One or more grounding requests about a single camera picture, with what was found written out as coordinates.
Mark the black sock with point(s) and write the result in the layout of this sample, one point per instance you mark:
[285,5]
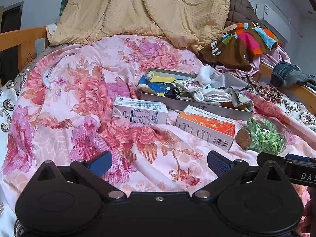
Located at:
[173,93]

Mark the pink floral quilt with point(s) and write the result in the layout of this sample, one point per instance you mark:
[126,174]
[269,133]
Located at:
[64,113]

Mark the cartoon painted tray box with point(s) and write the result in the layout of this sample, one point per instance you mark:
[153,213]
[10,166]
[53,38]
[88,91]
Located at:
[153,85]

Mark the white air conditioner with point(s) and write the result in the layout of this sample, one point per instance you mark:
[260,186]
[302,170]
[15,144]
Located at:
[272,21]

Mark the blue denim jeans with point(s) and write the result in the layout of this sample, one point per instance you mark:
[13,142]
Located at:
[286,75]

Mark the white milk carton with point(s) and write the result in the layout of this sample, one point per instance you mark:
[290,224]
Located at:
[139,111]

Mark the cartoon character plush pad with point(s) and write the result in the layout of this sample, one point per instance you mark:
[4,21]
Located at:
[189,86]

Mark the grey folded cloth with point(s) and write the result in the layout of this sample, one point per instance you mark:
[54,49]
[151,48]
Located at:
[235,88]

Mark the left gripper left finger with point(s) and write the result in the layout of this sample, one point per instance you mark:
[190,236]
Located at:
[89,173]

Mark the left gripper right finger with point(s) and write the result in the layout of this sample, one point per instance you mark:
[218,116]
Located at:
[228,172]

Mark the colourful striped brown garment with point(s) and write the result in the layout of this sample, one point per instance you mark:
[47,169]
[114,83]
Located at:
[239,45]

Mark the brown quilted jacket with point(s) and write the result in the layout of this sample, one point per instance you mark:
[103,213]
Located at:
[241,11]

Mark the white sock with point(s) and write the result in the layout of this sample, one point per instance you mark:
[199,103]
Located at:
[205,75]

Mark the yellow dotted blanket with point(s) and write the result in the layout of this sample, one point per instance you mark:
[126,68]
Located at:
[184,23]

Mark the orange white carton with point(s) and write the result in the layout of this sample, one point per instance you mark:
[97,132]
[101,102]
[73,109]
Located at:
[207,126]

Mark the wooden bed frame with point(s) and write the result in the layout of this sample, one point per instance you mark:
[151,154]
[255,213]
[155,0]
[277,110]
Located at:
[24,40]

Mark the jar of green beads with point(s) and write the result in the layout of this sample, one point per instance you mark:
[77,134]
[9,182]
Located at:
[263,134]

